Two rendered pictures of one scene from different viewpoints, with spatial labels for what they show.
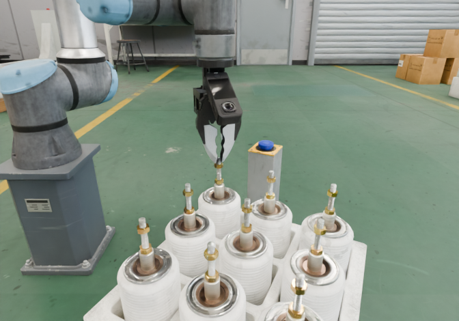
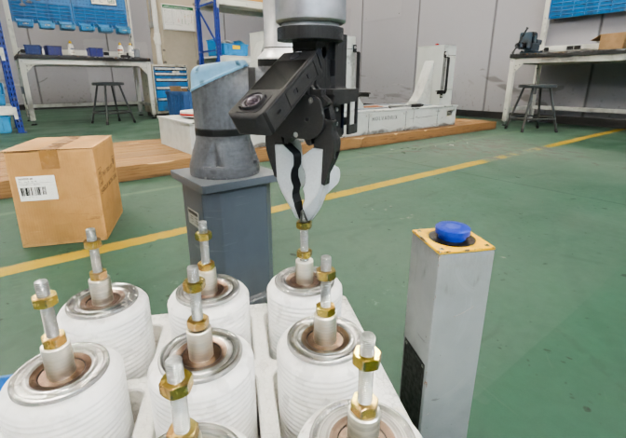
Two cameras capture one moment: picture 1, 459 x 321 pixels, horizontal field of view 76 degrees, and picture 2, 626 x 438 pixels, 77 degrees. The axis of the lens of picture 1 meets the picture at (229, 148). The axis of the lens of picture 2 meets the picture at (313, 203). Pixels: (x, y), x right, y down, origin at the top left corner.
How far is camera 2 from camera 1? 0.46 m
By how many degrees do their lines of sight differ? 49
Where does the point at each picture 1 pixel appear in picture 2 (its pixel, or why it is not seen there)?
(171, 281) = (88, 331)
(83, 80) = not seen: hidden behind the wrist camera
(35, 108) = (204, 110)
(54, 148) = (216, 159)
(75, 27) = (272, 20)
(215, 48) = (281, 1)
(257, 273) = (163, 410)
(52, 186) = (200, 199)
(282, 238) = (307, 408)
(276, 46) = not seen: outside the picture
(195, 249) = (177, 324)
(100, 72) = not seen: hidden behind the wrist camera
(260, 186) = (419, 310)
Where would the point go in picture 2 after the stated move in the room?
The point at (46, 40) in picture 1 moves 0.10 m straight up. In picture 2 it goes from (423, 81) to (424, 70)
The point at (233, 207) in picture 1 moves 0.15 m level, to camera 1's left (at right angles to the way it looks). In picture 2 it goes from (297, 307) to (236, 262)
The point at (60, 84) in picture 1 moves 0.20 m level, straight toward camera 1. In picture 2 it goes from (236, 87) to (164, 88)
